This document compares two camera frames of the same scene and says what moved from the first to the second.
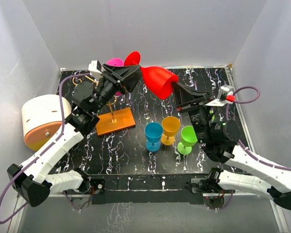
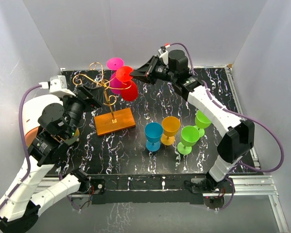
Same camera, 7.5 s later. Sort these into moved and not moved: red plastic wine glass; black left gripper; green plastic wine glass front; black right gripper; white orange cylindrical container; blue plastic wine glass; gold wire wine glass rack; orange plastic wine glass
Moved: red plastic wine glass; black left gripper; black right gripper
Not moved: orange plastic wine glass; gold wire wine glass rack; white orange cylindrical container; green plastic wine glass front; blue plastic wine glass
